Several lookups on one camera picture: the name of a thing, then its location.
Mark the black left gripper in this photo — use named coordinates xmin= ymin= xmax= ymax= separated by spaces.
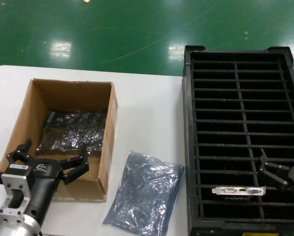
xmin=5 ymin=138 xmax=91 ymax=224

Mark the black slotted container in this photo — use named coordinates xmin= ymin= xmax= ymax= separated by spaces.
xmin=182 ymin=45 xmax=294 ymax=236

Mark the grey antistatic bag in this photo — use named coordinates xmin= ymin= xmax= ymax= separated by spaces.
xmin=35 ymin=110 xmax=107 ymax=158
xmin=102 ymin=149 xmax=185 ymax=236

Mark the brown cardboard box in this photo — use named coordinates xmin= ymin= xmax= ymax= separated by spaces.
xmin=0 ymin=78 xmax=119 ymax=203

